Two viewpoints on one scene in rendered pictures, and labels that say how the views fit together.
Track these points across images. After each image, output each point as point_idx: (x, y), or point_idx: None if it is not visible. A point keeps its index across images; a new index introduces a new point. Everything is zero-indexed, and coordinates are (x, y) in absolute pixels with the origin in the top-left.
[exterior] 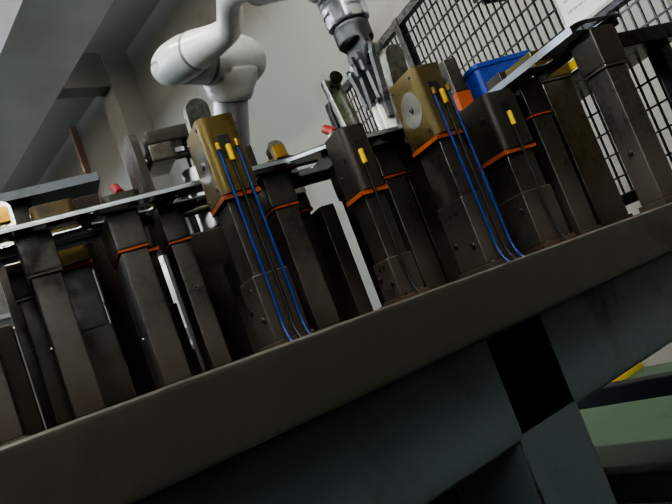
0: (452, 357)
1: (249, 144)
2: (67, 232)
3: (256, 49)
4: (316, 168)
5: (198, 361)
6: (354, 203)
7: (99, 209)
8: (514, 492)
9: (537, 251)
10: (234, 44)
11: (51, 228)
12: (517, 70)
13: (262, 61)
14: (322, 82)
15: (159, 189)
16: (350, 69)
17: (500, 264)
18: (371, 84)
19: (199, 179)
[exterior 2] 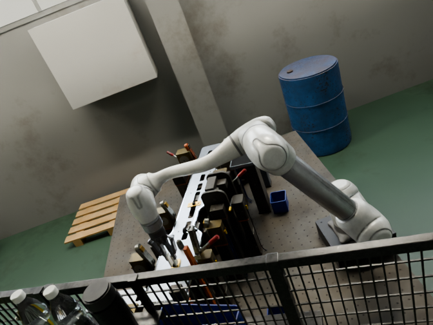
0: None
1: (301, 190)
2: (203, 187)
3: (253, 162)
4: (189, 240)
5: (318, 229)
6: None
7: (189, 194)
8: None
9: (105, 265)
10: (245, 152)
11: (197, 186)
12: (120, 291)
13: (261, 169)
14: (191, 225)
15: (181, 205)
16: (170, 235)
17: (107, 260)
18: (163, 246)
19: (178, 212)
